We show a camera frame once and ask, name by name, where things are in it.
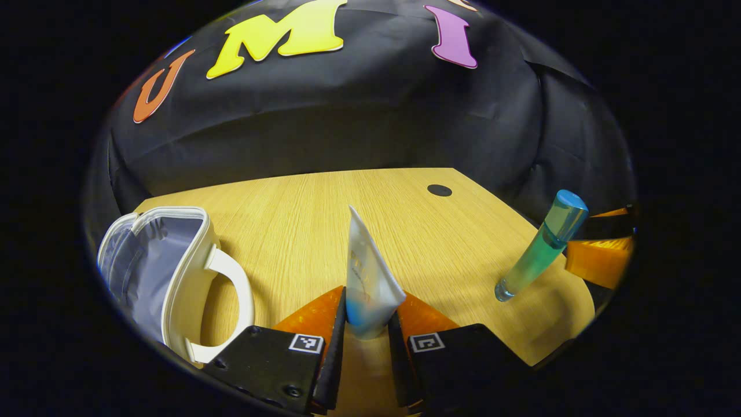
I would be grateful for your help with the green bottle with blue cap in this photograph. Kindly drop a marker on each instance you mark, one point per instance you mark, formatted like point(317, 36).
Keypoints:
point(544, 243)

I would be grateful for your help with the white and blue cream tube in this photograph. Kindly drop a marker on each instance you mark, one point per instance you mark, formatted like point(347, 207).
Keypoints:
point(370, 278)

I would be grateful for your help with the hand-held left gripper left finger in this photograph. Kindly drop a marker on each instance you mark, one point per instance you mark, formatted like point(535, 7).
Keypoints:
point(272, 365)

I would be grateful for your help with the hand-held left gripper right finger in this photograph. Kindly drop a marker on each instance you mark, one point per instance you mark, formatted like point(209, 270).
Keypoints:
point(457, 365)

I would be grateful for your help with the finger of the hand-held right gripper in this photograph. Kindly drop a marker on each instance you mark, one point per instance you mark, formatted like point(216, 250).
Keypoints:
point(613, 225)
point(602, 260)

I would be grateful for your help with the black table grommet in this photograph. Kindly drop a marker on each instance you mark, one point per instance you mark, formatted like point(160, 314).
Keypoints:
point(439, 190)

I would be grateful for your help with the black backdrop cloth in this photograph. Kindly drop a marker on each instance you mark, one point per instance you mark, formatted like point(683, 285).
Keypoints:
point(347, 116)

